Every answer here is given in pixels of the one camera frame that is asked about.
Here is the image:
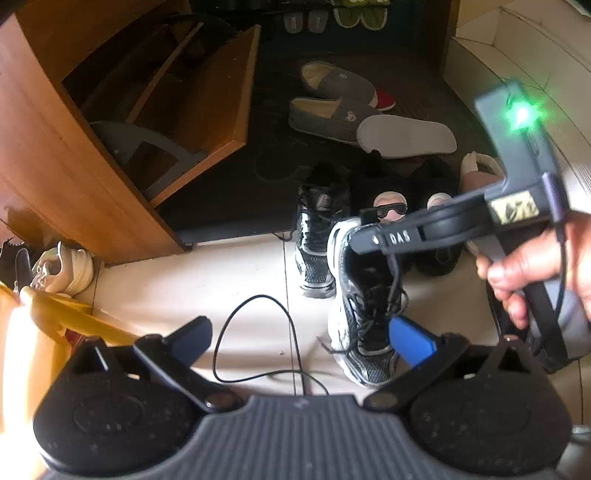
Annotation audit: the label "yellow chair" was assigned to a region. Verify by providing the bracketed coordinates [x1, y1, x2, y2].
[0, 282, 141, 480]

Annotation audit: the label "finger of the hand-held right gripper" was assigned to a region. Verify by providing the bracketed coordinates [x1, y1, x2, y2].
[348, 208, 426, 254]

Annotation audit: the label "white tiled steps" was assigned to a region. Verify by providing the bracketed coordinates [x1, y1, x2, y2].
[450, 0, 591, 222]

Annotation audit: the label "grey bear slipper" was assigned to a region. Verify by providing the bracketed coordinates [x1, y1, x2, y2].
[288, 97, 385, 147]
[301, 61, 377, 106]

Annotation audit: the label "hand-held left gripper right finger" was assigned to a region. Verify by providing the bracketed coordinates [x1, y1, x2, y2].
[364, 315, 550, 415]

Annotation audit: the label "wooden door frame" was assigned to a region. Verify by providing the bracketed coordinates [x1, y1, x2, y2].
[436, 0, 465, 77]

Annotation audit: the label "wooden shoe cabinet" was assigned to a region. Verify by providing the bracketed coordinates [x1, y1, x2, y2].
[0, 0, 262, 266]

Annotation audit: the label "blue door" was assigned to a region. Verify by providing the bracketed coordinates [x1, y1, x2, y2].
[191, 0, 453, 54]

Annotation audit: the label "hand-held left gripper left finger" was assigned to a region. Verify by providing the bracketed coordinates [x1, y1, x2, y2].
[62, 316, 241, 414]

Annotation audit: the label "person's right hand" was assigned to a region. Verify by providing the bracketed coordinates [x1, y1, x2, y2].
[475, 215, 591, 330]

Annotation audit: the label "dark door mat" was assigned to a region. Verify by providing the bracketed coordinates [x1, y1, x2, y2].
[157, 51, 509, 243]

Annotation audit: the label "red slipper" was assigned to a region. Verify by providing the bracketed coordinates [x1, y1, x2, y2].
[356, 115, 458, 160]
[372, 89, 397, 112]

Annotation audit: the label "black and silver sneaker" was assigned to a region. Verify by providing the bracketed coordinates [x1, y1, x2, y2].
[295, 178, 352, 298]
[327, 219, 409, 387]

